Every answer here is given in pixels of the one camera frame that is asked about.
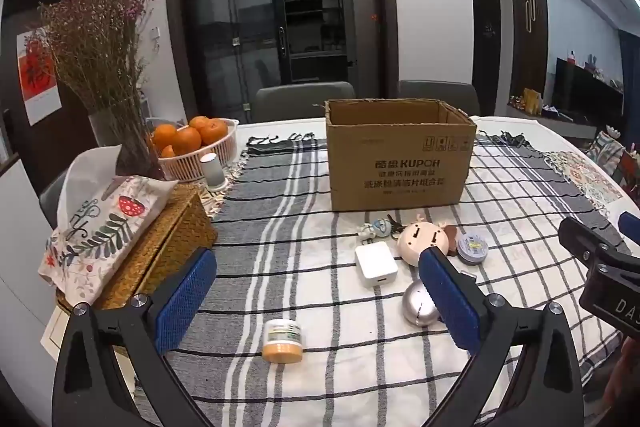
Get pink deer alarm clock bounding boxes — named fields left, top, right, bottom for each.
left=397, top=221, right=449, bottom=267

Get dark sliding glass door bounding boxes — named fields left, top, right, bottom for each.
left=164, top=0, right=397, bottom=124

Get blue curtain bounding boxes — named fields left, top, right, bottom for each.
left=618, top=29, right=640, bottom=94

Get dark wooden door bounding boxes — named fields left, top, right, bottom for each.
left=471, top=0, right=503, bottom=104

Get grey glass vase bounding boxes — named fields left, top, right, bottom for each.
left=88, top=105, right=167, bottom=182

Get round grey tin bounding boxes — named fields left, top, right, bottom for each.
left=456, top=230, right=490, bottom=266

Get white charger adapter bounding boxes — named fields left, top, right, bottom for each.
left=354, top=241, right=400, bottom=289

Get brown wooden piece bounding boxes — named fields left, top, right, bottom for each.
left=442, top=225, right=464, bottom=257

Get striped plaid tablecloth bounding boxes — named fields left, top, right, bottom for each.
left=134, top=129, right=632, bottom=427

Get grey refrigerator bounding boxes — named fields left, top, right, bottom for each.
left=337, top=0, right=374, bottom=98

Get small jar with orange lid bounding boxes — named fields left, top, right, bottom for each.
left=262, top=318, right=306, bottom=365

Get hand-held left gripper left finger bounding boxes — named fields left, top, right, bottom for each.
left=51, top=248, right=218, bottom=427

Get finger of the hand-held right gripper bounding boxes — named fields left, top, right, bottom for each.
left=618, top=211, right=640, bottom=236
left=558, top=216, right=635, bottom=267

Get white cylinder lamp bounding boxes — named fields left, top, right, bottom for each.
left=199, top=152, right=232, bottom=194

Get silver round timer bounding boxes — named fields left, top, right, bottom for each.
left=402, top=279, right=442, bottom=327

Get floral printed tissue pack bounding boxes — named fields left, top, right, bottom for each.
left=39, top=144, right=180, bottom=303

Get red wall poster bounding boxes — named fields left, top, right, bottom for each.
left=16, top=27, right=62, bottom=126

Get brown cardboard box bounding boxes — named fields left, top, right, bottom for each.
left=324, top=98, right=477, bottom=212

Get floral cushion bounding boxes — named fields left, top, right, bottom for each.
left=586, top=130, right=627, bottom=178

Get person's right hand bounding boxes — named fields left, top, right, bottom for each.
left=602, top=338, right=640, bottom=410

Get yellow bag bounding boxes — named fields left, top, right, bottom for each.
left=522, top=88, right=544, bottom=116

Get dark wooden wardrobe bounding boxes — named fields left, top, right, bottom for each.
left=506, top=0, right=550, bottom=104

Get grey chair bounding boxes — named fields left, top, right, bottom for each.
left=397, top=79, right=481, bottom=118
left=252, top=81, right=357, bottom=124
left=38, top=169, right=69, bottom=231

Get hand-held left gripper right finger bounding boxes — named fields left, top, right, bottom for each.
left=418, top=248, right=585, bottom=427

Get small figurine keychain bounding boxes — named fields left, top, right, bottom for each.
left=358, top=215, right=407, bottom=244

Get white slatted fruit basket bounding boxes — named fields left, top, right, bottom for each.
left=149, top=117, right=240, bottom=183

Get dried purple flower bouquet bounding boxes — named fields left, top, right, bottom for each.
left=25, top=0, right=166, bottom=180

